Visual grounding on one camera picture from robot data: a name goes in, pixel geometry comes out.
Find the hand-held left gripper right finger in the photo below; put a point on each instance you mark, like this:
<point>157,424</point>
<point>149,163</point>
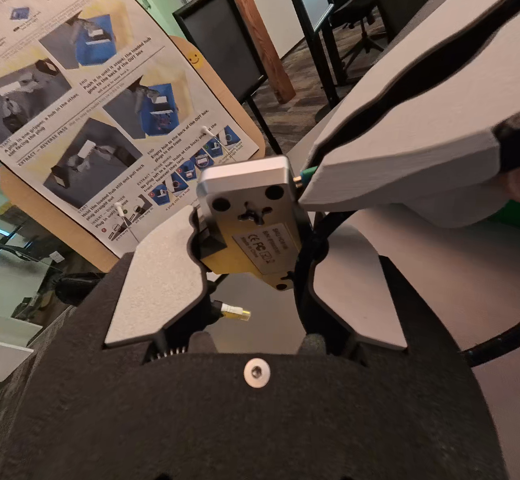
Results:
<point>361,285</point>

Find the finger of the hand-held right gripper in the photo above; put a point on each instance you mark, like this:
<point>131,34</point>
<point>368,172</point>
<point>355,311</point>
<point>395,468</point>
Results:
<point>422,155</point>
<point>422,41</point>

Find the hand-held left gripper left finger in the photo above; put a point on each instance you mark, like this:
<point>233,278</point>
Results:
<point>154,285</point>

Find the silver port hub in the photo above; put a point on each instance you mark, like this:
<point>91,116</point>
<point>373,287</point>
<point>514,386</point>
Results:
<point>252,212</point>

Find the instruction sheet on stand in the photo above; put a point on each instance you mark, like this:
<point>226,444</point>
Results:
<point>49,220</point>

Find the printed instruction sheet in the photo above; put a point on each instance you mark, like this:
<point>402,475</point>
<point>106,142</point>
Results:
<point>106,98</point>

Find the yellow smiley sticker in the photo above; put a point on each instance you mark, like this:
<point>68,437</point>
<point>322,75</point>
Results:
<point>193,57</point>

